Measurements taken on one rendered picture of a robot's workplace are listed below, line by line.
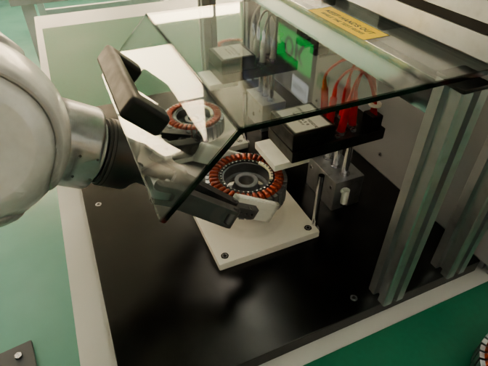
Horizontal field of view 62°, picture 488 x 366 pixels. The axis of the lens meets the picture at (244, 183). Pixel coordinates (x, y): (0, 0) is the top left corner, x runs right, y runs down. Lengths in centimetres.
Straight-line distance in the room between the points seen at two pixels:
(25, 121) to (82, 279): 41
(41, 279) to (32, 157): 146
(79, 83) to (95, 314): 67
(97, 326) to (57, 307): 102
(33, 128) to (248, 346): 35
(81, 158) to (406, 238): 33
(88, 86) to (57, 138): 85
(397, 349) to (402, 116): 33
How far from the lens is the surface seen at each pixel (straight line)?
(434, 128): 39
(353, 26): 42
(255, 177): 56
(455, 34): 38
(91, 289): 59
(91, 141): 42
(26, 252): 179
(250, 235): 57
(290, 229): 58
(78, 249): 64
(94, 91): 105
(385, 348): 53
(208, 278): 54
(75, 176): 43
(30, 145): 22
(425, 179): 40
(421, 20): 40
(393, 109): 67
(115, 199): 67
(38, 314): 157
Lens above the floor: 119
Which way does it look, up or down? 39 degrees down
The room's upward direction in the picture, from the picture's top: straight up
